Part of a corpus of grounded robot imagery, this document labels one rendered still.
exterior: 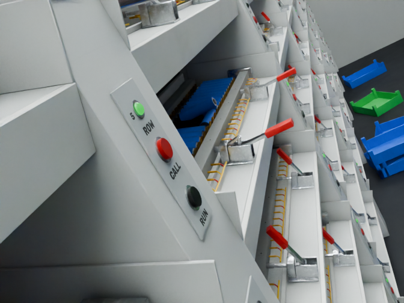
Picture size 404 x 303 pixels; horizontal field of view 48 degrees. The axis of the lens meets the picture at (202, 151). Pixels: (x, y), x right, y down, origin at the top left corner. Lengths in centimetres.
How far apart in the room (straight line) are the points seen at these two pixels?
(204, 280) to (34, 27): 19
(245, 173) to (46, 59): 31
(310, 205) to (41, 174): 62
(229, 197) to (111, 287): 12
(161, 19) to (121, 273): 30
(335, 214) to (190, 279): 80
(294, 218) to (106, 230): 50
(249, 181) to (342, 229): 58
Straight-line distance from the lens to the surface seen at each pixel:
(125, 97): 32
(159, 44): 43
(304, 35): 237
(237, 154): 56
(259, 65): 96
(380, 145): 252
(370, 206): 186
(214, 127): 63
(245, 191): 49
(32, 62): 29
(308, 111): 127
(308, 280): 64
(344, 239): 104
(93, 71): 30
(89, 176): 30
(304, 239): 72
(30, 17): 28
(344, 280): 93
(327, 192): 107
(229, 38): 96
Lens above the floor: 111
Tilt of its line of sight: 15 degrees down
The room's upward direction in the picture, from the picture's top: 30 degrees counter-clockwise
